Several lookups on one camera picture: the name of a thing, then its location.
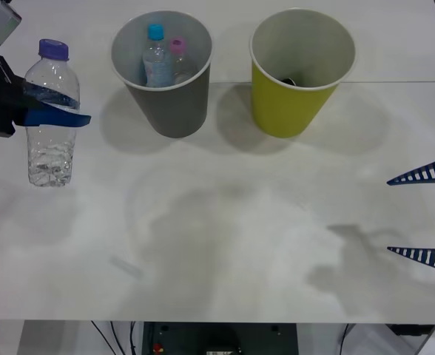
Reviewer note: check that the white table leg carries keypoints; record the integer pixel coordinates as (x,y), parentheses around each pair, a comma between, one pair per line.
(8,338)

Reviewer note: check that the black can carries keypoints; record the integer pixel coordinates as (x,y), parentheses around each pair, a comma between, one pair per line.
(288,81)

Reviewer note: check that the clear bottle with purple cap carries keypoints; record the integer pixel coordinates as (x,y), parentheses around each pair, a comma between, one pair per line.
(51,155)

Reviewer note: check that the clear bottle with blue cap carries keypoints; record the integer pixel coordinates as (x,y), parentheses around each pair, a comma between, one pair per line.
(156,63)

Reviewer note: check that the yellow-green plastic bin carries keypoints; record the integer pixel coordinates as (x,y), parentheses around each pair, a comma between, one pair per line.
(284,111)

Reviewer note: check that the grey plastic bin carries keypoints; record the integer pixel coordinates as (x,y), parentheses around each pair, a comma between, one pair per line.
(177,111)

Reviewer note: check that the black robot torso base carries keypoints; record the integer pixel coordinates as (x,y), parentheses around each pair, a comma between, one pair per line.
(217,338)

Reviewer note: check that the clear bottle with pink cap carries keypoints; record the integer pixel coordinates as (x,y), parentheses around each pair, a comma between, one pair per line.
(177,46)

